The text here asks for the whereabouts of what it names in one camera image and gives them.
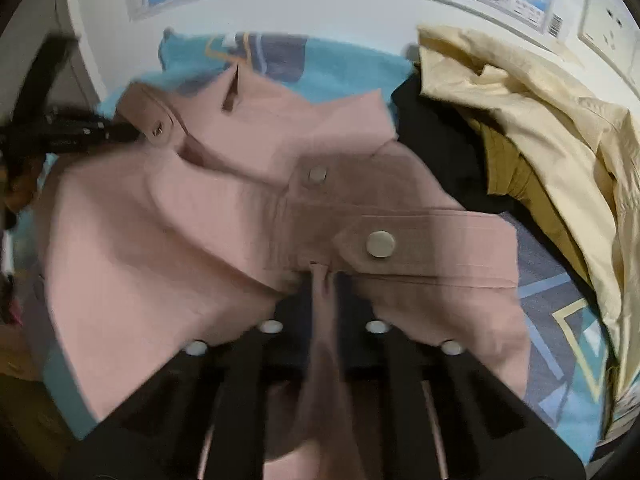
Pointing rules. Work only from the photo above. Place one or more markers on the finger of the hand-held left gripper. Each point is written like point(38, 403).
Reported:
point(115, 131)

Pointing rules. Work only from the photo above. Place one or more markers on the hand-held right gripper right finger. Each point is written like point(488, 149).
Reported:
point(425, 395)

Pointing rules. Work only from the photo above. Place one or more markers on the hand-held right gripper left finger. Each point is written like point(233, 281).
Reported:
point(240, 385)

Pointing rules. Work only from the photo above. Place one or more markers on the pink jacket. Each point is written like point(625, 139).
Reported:
point(210, 240)

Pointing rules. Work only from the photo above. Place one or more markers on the teal patterned bedsheet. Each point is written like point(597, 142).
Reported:
point(565, 320)

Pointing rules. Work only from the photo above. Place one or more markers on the mustard cloth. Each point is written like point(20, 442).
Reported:
point(520, 175)

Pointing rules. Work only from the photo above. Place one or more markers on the black cloth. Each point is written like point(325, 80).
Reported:
point(440, 135)

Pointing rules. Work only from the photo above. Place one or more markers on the cream jacket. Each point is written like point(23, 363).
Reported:
point(560, 125)

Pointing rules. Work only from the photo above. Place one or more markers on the white wall socket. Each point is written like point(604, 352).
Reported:
point(607, 20)

